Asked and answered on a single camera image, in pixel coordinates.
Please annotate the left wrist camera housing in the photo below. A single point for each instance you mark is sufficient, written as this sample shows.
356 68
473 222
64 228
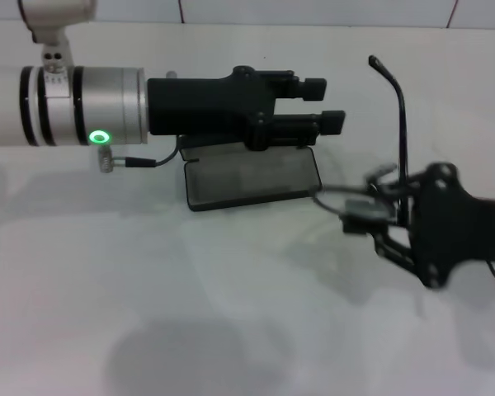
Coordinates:
57 16

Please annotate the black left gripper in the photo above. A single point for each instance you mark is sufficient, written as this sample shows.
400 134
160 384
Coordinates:
198 103

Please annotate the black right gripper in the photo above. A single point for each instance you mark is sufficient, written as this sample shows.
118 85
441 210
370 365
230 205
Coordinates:
458 231

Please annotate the small silver left wrist stud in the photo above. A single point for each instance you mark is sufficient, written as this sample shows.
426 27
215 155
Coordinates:
171 75

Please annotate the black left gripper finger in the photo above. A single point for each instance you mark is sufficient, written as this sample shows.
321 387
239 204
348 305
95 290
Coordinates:
332 121

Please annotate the black thin-frame glasses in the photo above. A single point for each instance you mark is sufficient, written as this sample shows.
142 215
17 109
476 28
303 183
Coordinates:
334 202

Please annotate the black glasses case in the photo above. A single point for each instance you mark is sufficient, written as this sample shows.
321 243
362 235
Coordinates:
239 181

